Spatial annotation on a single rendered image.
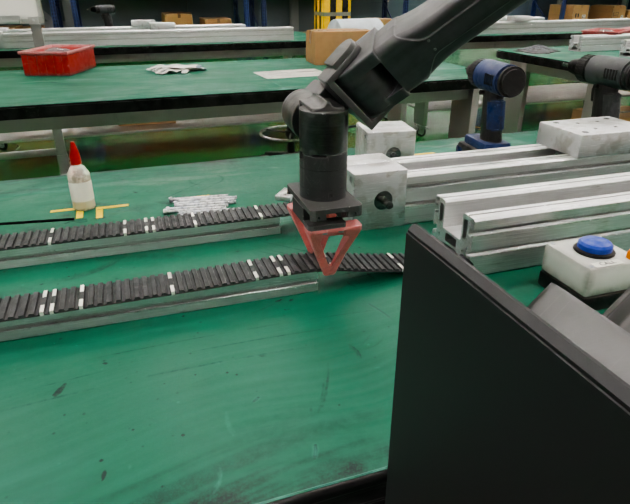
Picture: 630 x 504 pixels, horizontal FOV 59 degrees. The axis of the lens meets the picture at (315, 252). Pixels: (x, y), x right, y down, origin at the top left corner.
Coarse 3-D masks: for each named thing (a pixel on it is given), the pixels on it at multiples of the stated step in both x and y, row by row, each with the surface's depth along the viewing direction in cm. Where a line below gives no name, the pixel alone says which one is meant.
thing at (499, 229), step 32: (480, 192) 79; (512, 192) 80; (544, 192) 81; (576, 192) 83; (608, 192) 85; (448, 224) 78; (480, 224) 71; (512, 224) 72; (544, 224) 75; (576, 224) 76; (608, 224) 78; (480, 256) 73; (512, 256) 75
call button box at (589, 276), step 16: (576, 240) 71; (544, 256) 70; (560, 256) 68; (576, 256) 66; (592, 256) 66; (608, 256) 66; (624, 256) 66; (544, 272) 71; (560, 272) 68; (576, 272) 66; (592, 272) 64; (608, 272) 64; (624, 272) 65; (576, 288) 66; (592, 288) 65; (608, 288) 65; (624, 288) 66; (592, 304) 66; (608, 304) 67
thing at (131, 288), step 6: (126, 282) 66; (132, 282) 66; (138, 282) 66; (126, 288) 65; (132, 288) 65; (138, 288) 65; (126, 294) 63; (132, 294) 64; (138, 294) 63; (126, 300) 62; (132, 300) 63; (138, 300) 63
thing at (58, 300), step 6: (66, 288) 65; (54, 294) 63; (60, 294) 64; (66, 294) 64; (54, 300) 62; (60, 300) 62; (66, 300) 63; (48, 306) 61; (54, 306) 61; (60, 306) 61; (66, 306) 61; (48, 312) 60; (54, 312) 60; (60, 312) 61
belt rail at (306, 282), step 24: (216, 288) 66; (240, 288) 67; (264, 288) 69; (288, 288) 69; (312, 288) 70; (72, 312) 62; (96, 312) 63; (120, 312) 64; (144, 312) 65; (168, 312) 66; (0, 336) 60; (24, 336) 61
